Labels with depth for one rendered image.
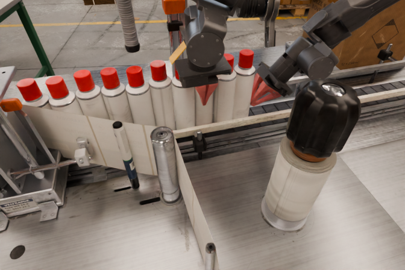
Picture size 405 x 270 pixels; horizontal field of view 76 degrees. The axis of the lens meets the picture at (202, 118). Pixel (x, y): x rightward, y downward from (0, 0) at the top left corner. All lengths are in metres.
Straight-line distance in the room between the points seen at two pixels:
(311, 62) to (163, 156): 0.36
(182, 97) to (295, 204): 0.32
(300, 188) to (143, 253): 0.30
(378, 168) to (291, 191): 0.39
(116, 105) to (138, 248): 0.29
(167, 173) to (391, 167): 0.58
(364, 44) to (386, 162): 0.44
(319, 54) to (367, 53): 0.53
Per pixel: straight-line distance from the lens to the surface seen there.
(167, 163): 0.46
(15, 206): 0.63
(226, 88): 0.61
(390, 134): 0.94
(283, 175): 0.44
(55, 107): 0.60
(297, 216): 0.52
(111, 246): 0.55
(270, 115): 0.71
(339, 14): 0.66
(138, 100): 0.58
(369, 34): 1.08
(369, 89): 1.00
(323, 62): 0.61
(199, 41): 0.39
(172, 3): 0.59
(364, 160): 0.81
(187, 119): 0.64
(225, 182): 0.59
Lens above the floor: 1.37
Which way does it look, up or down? 42 degrees down
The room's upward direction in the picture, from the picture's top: straight up
